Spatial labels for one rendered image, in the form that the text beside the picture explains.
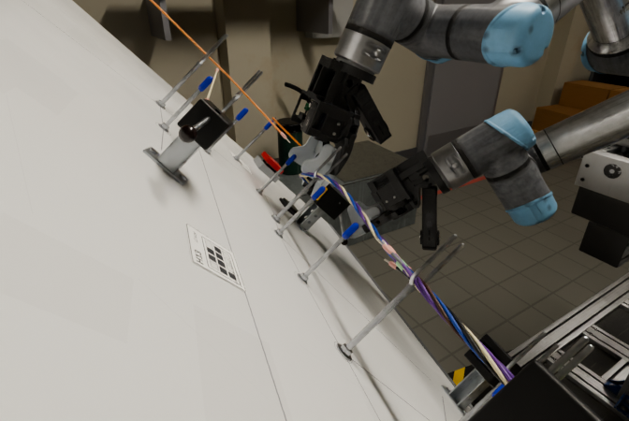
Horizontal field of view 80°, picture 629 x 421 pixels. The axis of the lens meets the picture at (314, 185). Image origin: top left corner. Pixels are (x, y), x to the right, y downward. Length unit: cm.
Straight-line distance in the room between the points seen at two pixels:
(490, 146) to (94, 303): 59
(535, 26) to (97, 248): 51
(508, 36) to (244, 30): 221
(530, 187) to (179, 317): 60
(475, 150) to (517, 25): 21
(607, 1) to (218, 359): 100
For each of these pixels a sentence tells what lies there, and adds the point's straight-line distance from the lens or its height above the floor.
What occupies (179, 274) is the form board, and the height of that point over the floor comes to 128.
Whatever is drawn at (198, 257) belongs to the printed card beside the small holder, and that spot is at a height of 127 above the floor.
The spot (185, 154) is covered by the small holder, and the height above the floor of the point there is 130.
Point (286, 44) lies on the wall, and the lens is 295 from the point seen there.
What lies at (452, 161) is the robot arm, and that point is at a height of 119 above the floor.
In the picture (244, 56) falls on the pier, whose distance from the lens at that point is 263.
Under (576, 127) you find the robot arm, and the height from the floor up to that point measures 123.
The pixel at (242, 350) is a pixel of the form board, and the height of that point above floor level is 125.
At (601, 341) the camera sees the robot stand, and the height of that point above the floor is 22.
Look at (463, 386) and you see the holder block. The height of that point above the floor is 94.
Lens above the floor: 142
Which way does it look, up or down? 25 degrees down
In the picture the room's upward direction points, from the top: straight up
